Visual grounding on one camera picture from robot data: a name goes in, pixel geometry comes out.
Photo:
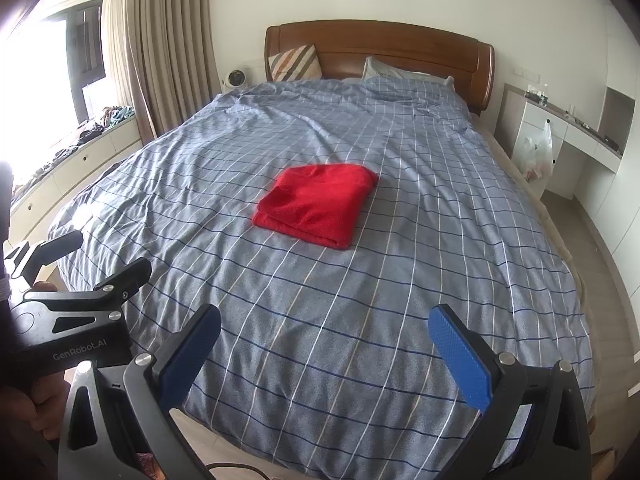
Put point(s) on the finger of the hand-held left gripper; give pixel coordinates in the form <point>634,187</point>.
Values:
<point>50,250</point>
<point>117,277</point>

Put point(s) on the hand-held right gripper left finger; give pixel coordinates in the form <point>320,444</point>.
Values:
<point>192,355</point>

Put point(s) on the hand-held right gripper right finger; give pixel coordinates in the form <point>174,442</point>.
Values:
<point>460,360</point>

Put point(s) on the red knit sweater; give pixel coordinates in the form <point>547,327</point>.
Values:
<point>315,205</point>

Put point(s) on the pile of clothes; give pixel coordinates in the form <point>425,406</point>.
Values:
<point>95,125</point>

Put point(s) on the person's left hand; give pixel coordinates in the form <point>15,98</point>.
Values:
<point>25,410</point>

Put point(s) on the white window seat cabinet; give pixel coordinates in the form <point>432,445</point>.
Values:
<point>100,150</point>

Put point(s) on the grey checked duvet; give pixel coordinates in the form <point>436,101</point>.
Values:
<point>350,310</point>

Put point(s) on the clear plastic bag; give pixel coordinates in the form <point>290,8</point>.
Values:
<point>537,152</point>

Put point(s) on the small white round device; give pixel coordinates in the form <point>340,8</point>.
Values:
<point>234,79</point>

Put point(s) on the white built-in desk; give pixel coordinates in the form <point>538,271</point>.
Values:
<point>575,160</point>

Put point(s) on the beige curtain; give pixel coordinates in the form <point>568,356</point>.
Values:
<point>170,50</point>

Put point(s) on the striped pillow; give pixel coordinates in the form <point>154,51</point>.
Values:
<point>295,62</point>

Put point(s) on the grey pillow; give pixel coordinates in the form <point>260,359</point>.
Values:
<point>395,70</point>

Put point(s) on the wooden headboard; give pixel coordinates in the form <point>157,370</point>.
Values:
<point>400,45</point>

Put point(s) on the dark window frame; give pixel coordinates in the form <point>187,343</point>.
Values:
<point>85,60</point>

